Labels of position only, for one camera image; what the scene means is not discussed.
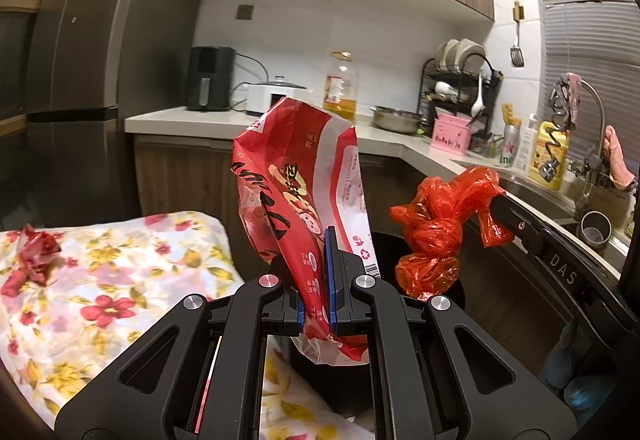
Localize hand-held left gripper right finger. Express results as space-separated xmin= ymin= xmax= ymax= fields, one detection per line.
xmin=324 ymin=226 xmax=585 ymax=440

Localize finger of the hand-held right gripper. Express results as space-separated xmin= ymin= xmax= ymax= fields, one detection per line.
xmin=486 ymin=192 xmax=544 ymax=246

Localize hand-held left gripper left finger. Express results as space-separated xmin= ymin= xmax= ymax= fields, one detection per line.
xmin=54 ymin=272 xmax=306 ymax=440

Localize red plastic bag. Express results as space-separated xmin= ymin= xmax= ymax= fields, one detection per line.
xmin=390 ymin=166 xmax=516 ymax=303

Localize red printed snack package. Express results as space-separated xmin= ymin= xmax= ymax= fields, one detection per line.
xmin=231 ymin=96 xmax=381 ymax=366

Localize black trash bin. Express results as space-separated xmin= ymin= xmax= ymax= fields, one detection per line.
xmin=290 ymin=231 xmax=467 ymax=423

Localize steel sink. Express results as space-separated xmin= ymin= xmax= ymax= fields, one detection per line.
xmin=450 ymin=160 xmax=631 ymax=266

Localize steel cup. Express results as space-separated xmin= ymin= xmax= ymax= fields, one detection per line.
xmin=580 ymin=211 xmax=612 ymax=248

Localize yellow detergent bottle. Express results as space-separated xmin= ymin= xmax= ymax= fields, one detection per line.
xmin=529 ymin=115 xmax=571 ymax=191

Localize silver drink can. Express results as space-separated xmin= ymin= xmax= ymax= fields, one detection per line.
xmin=500 ymin=122 xmax=522 ymax=167

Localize white plastic bottle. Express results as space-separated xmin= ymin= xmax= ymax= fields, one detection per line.
xmin=515 ymin=114 xmax=540 ymax=171

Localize pink utensil box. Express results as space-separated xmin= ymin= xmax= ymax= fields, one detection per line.
xmin=431 ymin=116 xmax=471 ymax=153

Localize blue rubbery item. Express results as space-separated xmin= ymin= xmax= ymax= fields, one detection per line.
xmin=542 ymin=320 xmax=621 ymax=416

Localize floral blanket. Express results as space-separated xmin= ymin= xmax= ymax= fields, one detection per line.
xmin=0 ymin=211 xmax=351 ymax=440

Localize white ladle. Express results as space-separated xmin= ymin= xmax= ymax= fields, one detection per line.
xmin=470 ymin=70 xmax=487 ymax=117

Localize pink cloth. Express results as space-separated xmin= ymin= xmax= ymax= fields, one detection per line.
xmin=601 ymin=125 xmax=638 ymax=188

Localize curved steel faucet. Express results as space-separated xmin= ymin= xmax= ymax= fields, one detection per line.
xmin=575 ymin=80 xmax=608 ymax=221

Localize black dish rack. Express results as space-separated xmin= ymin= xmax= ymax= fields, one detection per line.
xmin=419 ymin=56 xmax=503 ymax=156

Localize brown cloth on faucet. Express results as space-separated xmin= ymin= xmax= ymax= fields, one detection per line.
xmin=550 ymin=72 xmax=583 ymax=128

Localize steel mixing bowl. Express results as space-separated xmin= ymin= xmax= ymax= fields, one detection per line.
xmin=370 ymin=106 xmax=423 ymax=135

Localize hanging metal spatula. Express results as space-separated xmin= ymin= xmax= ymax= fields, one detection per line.
xmin=510 ymin=0 xmax=526 ymax=68

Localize white plates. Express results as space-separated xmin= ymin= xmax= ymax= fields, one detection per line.
xmin=434 ymin=38 xmax=488 ymax=71

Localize kitchen counter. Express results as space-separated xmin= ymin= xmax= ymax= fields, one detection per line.
xmin=125 ymin=107 xmax=631 ymax=371

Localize crumpled red printed wrapper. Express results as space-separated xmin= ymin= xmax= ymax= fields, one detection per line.
xmin=17 ymin=226 xmax=63 ymax=288

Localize cooking oil bottle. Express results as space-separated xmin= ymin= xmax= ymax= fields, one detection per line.
xmin=323 ymin=51 xmax=360 ymax=123

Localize white electric cooker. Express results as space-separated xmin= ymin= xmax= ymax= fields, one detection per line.
xmin=246 ymin=76 xmax=308 ymax=117

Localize window blinds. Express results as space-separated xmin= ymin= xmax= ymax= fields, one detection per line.
xmin=520 ymin=0 xmax=640 ymax=201

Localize black air fryer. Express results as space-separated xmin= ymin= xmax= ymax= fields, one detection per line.
xmin=186 ymin=46 xmax=237 ymax=112

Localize dark grey refrigerator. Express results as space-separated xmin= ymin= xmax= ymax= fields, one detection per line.
xmin=0 ymin=0 xmax=206 ymax=221

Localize grey power cable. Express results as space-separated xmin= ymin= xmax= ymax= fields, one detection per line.
xmin=235 ymin=52 xmax=271 ymax=86

